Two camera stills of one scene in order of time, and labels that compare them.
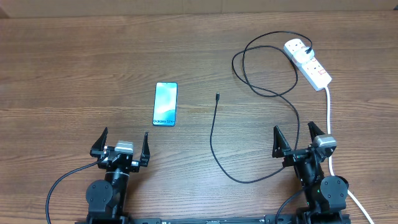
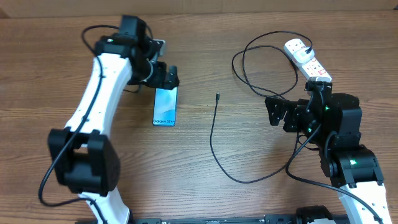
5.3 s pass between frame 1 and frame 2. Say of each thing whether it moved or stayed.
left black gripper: moved
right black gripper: moved
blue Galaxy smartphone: stayed
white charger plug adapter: stayed
